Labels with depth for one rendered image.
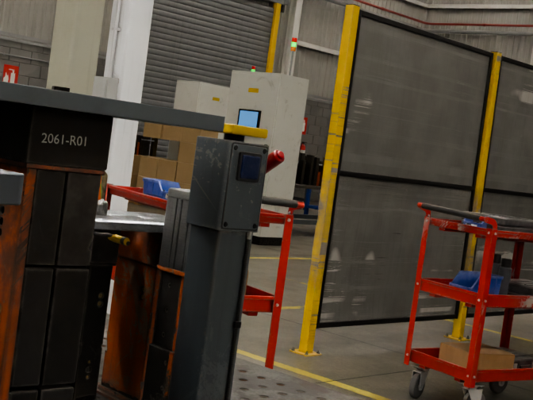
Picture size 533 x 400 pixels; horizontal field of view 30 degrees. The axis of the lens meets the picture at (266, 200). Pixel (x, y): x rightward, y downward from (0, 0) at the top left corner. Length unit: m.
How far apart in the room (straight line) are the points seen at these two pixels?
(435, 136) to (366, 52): 0.92
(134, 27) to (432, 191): 2.32
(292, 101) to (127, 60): 6.46
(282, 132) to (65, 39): 3.79
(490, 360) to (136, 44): 2.44
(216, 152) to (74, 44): 7.33
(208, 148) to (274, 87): 10.31
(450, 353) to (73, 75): 4.62
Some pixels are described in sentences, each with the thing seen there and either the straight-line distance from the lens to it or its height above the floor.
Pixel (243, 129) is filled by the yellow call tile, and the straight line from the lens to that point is 1.23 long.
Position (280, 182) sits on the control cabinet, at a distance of 11.67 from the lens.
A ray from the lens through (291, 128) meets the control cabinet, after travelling 11.71.
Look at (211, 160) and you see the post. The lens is 1.24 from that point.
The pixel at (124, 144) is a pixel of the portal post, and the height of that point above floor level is 1.05.
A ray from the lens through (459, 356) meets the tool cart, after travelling 4.96.
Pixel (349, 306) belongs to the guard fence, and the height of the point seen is 0.26.
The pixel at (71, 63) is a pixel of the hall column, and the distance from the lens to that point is 8.52.
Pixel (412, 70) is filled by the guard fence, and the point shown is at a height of 1.73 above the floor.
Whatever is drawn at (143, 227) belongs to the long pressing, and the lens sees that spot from 1.49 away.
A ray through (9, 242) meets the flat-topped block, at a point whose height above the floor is 1.00.
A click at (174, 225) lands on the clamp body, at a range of 1.45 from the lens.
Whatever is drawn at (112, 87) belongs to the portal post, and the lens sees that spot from 5.33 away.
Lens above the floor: 1.14
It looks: 3 degrees down
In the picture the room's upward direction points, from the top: 8 degrees clockwise
